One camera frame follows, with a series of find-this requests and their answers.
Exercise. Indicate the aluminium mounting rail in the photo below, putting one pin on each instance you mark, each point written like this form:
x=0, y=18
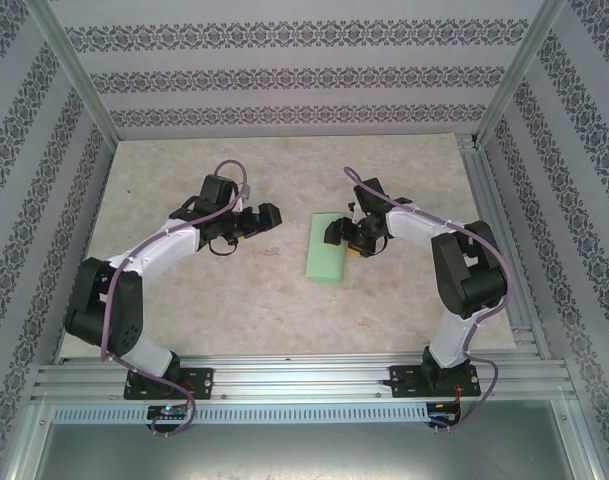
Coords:
x=304, y=372

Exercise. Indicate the green cloth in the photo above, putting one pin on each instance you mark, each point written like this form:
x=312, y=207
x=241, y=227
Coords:
x=324, y=265

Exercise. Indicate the grey metal sheet panel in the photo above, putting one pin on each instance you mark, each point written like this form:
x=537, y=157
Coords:
x=304, y=450

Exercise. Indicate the aluminium frame post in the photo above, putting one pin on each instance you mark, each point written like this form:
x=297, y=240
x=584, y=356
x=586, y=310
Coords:
x=79, y=75
x=521, y=75

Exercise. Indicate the aluminium side rail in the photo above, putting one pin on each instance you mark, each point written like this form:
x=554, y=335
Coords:
x=484, y=190

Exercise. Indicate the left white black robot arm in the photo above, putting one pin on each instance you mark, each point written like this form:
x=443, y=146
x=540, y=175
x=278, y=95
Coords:
x=134, y=250

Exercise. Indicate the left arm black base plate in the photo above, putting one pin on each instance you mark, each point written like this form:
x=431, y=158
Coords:
x=199, y=382

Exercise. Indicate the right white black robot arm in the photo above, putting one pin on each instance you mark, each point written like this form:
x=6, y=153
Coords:
x=464, y=270

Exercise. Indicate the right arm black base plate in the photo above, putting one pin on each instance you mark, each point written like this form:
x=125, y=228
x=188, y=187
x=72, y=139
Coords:
x=404, y=382

